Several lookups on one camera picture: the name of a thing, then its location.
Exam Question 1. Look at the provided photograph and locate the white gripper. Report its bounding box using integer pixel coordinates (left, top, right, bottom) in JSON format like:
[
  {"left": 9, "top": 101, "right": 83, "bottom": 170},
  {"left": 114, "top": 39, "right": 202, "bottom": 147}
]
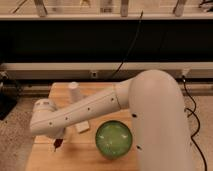
[{"left": 32, "top": 99, "right": 66, "bottom": 151}]

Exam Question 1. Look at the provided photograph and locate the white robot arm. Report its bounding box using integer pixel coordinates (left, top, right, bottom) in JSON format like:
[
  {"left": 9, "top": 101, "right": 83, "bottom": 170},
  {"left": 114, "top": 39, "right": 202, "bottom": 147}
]
[{"left": 30, "top": 70, "right": 195, "bottom": 171}]

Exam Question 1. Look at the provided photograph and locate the green ceramic bowl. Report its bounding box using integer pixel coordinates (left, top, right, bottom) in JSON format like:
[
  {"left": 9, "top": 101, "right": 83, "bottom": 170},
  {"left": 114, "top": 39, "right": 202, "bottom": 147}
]
[{"left": 95, "top": 120, "right": 133, "bottom": 160}]

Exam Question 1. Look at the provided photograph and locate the wooden board table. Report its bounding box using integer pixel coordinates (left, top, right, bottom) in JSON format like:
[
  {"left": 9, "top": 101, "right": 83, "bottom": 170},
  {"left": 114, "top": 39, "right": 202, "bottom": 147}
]
[{"left": 25, "top": 82, "right": 141, "bottom": 171}]

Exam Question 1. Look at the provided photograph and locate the white rectangular block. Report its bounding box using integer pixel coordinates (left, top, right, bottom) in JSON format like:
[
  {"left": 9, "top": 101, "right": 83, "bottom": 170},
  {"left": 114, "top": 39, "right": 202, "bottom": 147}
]
[{"left": 75, "top": 121, "right": 90, "bottom": 133}]

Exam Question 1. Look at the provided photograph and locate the white plastic cup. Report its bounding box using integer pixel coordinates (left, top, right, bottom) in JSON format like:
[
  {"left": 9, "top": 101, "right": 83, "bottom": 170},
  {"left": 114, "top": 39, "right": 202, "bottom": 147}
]
[{"left": 68, "top": 82, "right": 83, "bottom": 102}]

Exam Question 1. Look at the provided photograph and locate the long white rail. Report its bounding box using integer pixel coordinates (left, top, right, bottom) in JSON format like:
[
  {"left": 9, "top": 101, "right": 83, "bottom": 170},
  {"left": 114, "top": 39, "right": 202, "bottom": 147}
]
[{"left": 0, "top": 62, "right": 213, "bottom": 80}]

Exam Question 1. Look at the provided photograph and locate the black cable right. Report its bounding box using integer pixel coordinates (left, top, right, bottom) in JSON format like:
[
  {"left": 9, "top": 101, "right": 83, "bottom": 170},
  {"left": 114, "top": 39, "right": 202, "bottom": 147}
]
[{"left": 180, "top": 75, "right": 208, "bottom": 171}]

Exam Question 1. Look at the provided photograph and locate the black cable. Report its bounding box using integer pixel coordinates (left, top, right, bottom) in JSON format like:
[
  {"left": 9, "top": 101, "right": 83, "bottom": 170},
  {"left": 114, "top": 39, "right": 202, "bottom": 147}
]
[
  {"left": 180, "top": 75, "right": 208, "bottom": 171},
  {"left": 105, "top": 10, "right": 145, "bottom": 81}
]

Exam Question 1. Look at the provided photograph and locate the black cable centre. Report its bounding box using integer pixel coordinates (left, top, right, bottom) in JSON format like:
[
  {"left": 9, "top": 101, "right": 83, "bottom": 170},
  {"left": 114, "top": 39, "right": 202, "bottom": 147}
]
[{"left": 105, "top": 10, "right": 145, "bottom": 81}]

